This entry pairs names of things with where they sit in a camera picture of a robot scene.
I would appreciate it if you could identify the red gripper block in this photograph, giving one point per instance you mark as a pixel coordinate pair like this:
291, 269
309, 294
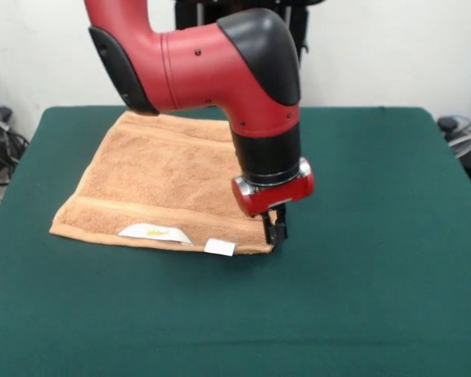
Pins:
274, 198

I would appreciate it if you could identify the tan terry towel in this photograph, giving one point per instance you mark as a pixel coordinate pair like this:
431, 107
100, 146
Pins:
153, 173

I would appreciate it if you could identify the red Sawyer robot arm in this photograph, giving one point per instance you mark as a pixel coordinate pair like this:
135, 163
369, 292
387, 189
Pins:
204, 70

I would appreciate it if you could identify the dark green table cloth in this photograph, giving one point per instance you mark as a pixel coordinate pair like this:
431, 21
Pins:
259, 306

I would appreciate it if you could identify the black metal stand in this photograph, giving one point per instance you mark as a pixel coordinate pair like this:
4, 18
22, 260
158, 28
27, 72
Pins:
186, 15

